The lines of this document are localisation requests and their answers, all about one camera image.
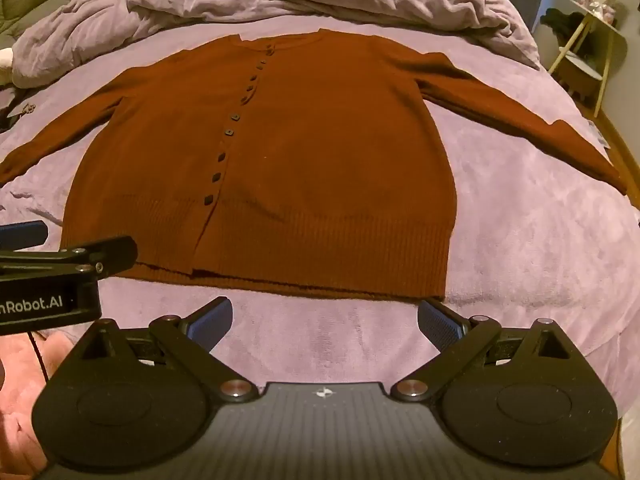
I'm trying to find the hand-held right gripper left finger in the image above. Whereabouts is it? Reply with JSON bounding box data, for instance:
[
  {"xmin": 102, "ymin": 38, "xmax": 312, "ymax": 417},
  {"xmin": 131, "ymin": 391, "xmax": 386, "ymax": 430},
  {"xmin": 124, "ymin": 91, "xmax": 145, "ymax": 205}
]
[{"xmin": 85, "ymin": 296, "xmax": 259, "ymax": 404}]

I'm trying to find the purple bed sheet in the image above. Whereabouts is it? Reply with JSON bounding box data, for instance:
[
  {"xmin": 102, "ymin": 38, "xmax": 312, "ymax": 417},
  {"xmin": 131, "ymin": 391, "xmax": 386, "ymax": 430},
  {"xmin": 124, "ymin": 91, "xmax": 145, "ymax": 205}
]
[{"xmin": 0, "ymin": 12, "xmax": 640, "ymax": 411}]

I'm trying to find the brown buttoned cardigan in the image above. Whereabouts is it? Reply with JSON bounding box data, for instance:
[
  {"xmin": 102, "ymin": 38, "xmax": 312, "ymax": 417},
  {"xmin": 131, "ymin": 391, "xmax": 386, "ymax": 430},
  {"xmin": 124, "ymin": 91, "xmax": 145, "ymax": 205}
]
[{"xmin": 0, "ymin": 30, "xmax": 629, "ymax": 304}]

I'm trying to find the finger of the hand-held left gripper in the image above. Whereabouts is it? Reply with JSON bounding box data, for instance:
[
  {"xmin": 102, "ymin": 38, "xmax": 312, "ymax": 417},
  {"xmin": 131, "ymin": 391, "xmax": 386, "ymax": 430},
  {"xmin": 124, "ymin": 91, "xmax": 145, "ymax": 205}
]
[
  {"xmin": 0, "ymin": 220, "xmax": 50, "ymax": 252},
  {"xmin": 0, "ymin": 236, "xmax": 139, "ymax": 284}
]

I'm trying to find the white plush toy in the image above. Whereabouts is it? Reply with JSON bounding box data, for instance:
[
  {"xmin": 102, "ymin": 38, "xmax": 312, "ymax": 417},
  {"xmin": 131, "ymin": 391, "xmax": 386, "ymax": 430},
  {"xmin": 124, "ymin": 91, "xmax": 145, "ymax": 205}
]
[{"xmin": 0, "ymin": 47, "xmax": 16, "ymax": 86}]

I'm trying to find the green sofa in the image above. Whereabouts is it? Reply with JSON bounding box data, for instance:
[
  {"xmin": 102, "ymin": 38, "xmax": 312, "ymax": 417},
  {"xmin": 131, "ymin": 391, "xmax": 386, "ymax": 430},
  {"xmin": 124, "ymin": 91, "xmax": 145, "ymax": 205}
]
[{"xmin": 0, "ymin": 0, "xmax": 122, "ymax": 52}]

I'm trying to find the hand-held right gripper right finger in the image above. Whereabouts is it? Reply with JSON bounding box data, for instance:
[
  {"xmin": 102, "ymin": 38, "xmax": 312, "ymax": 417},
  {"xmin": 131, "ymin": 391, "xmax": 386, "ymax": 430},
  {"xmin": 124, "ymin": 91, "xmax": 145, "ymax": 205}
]
[{"xmin": 392, "ymin": 299, "xmax": 576, "ymax": 404}]

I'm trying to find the black cloth on side table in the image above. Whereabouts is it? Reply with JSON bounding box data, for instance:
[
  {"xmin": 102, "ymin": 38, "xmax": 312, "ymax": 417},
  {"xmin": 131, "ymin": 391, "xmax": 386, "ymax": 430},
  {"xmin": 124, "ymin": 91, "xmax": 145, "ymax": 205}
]
[{"xmin": 540, "ymin": 7, "xmax": 584, "ymax": 56}]

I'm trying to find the pale wooden side table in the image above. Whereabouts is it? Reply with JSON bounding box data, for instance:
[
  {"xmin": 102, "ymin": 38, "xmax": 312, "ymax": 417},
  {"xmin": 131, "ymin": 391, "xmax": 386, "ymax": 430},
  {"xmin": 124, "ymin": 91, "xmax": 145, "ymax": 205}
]
[{"xmin": 547, "ymin": 0, "xmax": 627, "ymax": 119}]

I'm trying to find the pink fluffy cloth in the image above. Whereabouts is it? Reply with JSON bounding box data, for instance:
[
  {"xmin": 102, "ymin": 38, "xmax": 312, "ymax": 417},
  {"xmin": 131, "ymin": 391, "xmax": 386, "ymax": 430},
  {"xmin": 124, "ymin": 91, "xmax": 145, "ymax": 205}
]
[{"xmin": 0, "ymin": 332, "xmax": 68, "ymax": 480}]

